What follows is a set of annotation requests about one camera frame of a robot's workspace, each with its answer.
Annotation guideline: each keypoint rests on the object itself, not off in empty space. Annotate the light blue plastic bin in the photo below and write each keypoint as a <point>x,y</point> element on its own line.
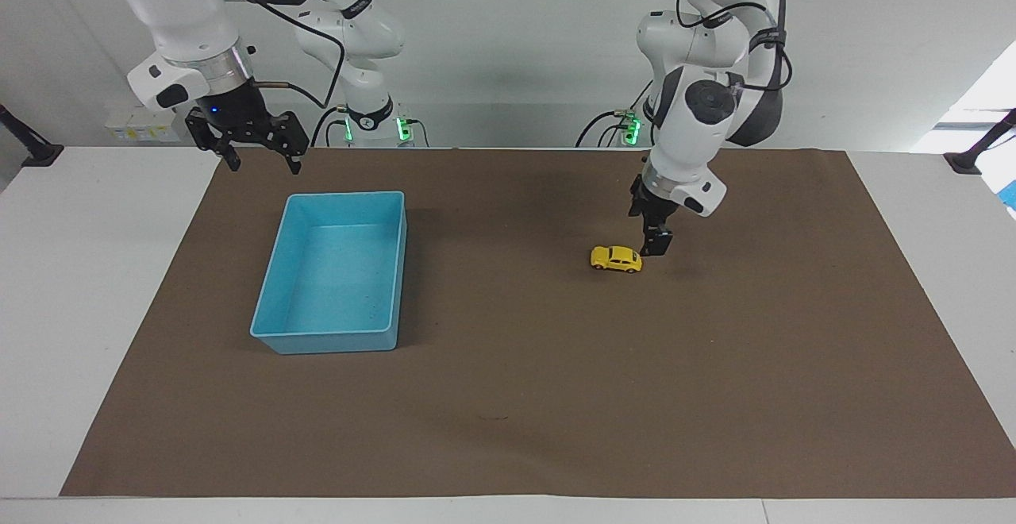
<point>337,278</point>

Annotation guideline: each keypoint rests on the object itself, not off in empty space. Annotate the black stand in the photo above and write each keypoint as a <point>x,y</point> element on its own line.
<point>980,147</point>
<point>28,143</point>

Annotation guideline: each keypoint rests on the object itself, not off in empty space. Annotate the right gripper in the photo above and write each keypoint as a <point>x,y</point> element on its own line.
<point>232,107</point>

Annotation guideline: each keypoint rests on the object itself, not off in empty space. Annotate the yellow toy beetle car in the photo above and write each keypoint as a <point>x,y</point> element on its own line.
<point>616,258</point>

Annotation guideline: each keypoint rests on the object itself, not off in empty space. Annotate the blue object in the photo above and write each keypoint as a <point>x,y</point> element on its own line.
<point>1010,194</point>

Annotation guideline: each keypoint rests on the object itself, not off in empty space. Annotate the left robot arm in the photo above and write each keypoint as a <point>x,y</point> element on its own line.
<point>698,123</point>

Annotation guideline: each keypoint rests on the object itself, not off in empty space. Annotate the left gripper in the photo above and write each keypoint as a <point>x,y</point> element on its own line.
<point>649,206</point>

